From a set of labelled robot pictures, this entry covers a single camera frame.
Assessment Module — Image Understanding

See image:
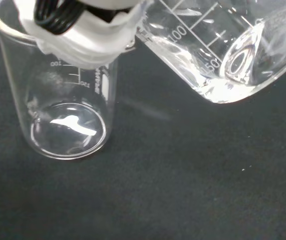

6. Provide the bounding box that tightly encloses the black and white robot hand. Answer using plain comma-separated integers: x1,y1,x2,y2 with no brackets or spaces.
17,0,156,70

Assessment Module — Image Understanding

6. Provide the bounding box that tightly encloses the black cloth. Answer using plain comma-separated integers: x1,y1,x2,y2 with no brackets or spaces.
0,0,286,240

